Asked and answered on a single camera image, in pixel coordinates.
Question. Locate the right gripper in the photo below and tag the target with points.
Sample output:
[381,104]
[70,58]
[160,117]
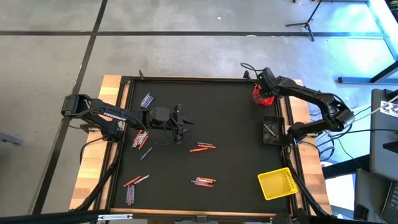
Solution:
[266,81]

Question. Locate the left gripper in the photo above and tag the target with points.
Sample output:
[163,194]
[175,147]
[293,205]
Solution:
[160,118]

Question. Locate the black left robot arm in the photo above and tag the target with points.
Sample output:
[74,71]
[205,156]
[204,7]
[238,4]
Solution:
[115,115]

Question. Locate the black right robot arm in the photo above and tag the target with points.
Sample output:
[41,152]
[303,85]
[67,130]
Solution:
[314,96]

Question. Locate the red plastic basket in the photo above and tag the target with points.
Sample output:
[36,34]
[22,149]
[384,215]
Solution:
[264,100]

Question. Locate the top scattered batteries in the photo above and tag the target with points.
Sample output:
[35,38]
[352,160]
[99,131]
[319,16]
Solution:
[146,100]

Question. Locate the left upper battery pile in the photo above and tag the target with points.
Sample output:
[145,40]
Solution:
[138,136]

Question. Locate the black plastic basket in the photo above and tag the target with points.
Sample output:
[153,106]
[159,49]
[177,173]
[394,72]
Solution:
[273,138]

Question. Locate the black tripod stand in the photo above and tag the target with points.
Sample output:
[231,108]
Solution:
[307,22]

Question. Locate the black desk leg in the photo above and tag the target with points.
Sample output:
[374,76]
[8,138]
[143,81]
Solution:
[367,80]

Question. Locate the yellow plastic basket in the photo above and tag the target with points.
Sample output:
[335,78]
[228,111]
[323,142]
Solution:
[277,183]

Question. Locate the printed marker paper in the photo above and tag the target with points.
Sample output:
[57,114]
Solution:
[390,109]

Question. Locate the gray cabinet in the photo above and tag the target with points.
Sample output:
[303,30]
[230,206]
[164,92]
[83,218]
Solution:
[384,146]

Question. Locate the dark laptop keyboard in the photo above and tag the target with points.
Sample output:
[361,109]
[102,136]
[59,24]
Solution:
[392,202]

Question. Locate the black frame clamp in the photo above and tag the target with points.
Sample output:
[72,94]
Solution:
[141,75]
[247,75]

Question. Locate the silver base bracket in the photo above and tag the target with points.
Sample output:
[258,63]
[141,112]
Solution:
[121,125]

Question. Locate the silver mount bracket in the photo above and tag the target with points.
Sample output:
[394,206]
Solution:
[115,216]

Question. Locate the black mount bar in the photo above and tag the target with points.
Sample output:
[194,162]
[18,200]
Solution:
[46,217]

